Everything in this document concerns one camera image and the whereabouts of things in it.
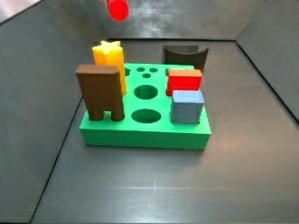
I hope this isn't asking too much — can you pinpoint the red round cylinder peg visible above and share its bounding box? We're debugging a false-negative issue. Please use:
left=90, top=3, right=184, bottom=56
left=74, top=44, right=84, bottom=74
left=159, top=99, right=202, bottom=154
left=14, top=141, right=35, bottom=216
left=107, top=0, right=130, bottom=21

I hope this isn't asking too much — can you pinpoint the green peg board base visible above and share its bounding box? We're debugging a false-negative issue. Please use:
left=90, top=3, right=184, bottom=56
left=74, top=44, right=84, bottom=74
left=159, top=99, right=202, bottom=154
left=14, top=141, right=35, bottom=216
left=79, top=63, right=211, bottom=150

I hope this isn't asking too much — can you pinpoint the blue square block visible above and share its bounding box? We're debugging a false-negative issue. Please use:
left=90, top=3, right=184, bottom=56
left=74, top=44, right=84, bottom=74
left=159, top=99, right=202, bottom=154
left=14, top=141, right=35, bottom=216
left=171, top=90, right=204, bottom=124

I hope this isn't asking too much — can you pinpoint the red rectangular block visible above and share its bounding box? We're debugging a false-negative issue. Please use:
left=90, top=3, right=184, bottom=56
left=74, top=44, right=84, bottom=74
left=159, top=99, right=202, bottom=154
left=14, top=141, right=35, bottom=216
left=166, top=69, right=202, bottom=96

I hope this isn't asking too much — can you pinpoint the brown arch block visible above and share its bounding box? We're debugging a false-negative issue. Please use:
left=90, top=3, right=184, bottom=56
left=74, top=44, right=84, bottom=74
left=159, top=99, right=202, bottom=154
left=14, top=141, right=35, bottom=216
left=76, top=65, right=126, bottom=122

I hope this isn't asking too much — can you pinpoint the black curved cradle stand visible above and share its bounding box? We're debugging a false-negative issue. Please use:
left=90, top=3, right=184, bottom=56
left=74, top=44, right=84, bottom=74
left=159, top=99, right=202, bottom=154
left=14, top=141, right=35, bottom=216
left=163, top=45, right=210, bottom=71

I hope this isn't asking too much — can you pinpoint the yellow star prism block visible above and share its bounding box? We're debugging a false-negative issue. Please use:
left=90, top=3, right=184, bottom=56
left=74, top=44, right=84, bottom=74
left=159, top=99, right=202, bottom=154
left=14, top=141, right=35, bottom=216
left=92, top=40, right=127, bottom=95

